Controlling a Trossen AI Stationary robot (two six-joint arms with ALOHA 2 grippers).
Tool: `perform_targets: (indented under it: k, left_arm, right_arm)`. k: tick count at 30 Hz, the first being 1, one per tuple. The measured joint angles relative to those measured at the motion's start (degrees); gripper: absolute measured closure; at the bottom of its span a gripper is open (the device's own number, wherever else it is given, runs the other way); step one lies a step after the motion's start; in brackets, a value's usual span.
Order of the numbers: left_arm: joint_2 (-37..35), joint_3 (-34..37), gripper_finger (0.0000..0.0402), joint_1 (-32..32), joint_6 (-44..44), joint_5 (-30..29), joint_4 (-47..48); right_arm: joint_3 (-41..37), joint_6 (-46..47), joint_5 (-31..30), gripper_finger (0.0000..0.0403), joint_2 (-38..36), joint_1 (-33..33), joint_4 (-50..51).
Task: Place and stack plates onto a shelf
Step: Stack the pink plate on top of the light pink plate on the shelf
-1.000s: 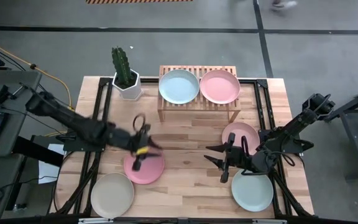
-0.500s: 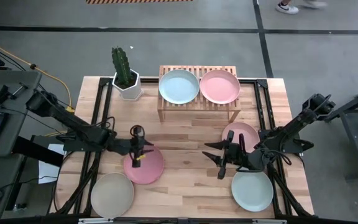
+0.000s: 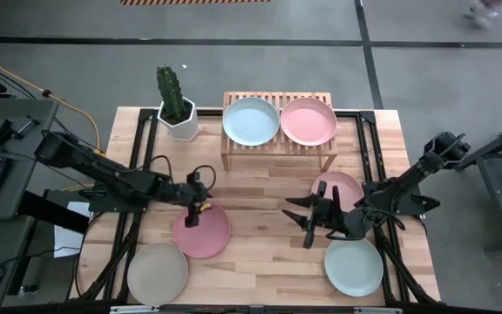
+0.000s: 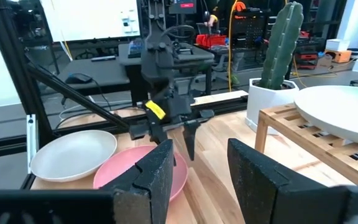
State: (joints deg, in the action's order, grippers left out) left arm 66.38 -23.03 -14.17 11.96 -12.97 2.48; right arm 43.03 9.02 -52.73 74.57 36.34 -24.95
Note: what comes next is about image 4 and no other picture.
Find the deep pink plate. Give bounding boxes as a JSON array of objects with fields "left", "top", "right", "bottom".
[{"left": 93, "top": 144, "right": 189, "bottom": 203}]

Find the wooden slatted shelf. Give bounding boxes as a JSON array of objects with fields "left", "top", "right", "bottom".
[{"left": 254, "top": 102, "right": 358, "bottom": 187}]

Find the orange box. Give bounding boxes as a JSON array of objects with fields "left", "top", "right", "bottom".
[{"left": 324, "top": 49, "right": 352, "bottom": 63}]

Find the grey desk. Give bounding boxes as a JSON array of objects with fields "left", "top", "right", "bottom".
[{"left": 56, "top": 42, "right": 216, "bottom": 106}]

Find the black computer mouse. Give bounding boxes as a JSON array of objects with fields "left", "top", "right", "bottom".
[{"left": 65, "top": 73, "right": 93, "bottom": 85}]

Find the black shelving rack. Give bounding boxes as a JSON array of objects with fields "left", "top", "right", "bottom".
[{"left": 231, "top": 14, "right": 270, "bottom": 65}]

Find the beige plate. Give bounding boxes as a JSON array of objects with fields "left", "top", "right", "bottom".
[{"left": 29, "top": 129, "right": 118, "bottom": 183}]

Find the red storage bin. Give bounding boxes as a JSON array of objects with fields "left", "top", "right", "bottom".
[{"left": 195, "top": 33, "right": 228, "bottom": 48}]

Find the person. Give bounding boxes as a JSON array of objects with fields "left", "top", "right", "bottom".
[{"left": 202, "top": 0, "right": 239, "bottom": 35}]

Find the yellow extension cable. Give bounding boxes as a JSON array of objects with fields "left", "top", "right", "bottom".
[{"left": 227, "top": 0, "right": 239, "bottom": 93}]

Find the white board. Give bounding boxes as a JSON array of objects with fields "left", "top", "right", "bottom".
[{"left": 40, "top": 0, "right": 141, "bottom": 43}]

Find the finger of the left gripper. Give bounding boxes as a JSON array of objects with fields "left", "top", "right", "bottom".
[
  {"left": 149, "top": 126, "right": 170, "bottom": 146},
  {"left": 181, "top": 121, "right": 201, "bottom": 162}
]

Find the green cactus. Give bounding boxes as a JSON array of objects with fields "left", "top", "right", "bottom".
[{"left": 259, "top": 1, "right": 305, "bottom": 91}]

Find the white plant pot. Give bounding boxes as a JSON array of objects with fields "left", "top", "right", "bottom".
[{"left": 246, "top": 77, "right": 300, "bottom": 135}]

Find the light blue plate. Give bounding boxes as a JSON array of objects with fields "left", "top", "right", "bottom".
[{"left": 293, "top": 85, "right": 358, "bottom": 147}]

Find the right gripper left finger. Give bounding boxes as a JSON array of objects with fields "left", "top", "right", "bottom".
[{"left": 99, "top": 139, "right": 175, "bottom": 224}]

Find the black aluminium frame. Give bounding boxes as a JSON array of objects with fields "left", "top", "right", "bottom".
[{"left": 0, "top": 0, "right": 250, "bottom": 190}]

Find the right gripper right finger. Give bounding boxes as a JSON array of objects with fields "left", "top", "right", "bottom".
[{"left": 227, "top": 138, "right": 351, "bottom": 224}]

